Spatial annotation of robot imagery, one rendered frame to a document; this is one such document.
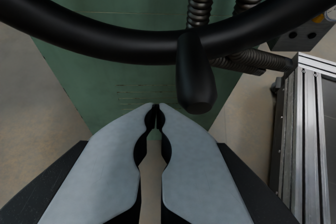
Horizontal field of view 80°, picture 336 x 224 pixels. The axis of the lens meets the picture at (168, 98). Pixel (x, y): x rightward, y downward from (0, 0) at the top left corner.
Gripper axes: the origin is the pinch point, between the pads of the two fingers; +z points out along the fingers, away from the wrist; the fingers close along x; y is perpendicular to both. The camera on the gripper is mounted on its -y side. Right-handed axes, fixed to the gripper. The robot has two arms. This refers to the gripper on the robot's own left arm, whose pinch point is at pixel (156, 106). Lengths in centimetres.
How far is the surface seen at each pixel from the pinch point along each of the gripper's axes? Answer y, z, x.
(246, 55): 0.7, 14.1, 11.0
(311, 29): -1.1, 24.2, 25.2
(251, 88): 36, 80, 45
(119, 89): 16.7, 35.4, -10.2
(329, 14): -4.0, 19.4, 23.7
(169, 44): -2.7, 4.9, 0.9
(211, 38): -3.2, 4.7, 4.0
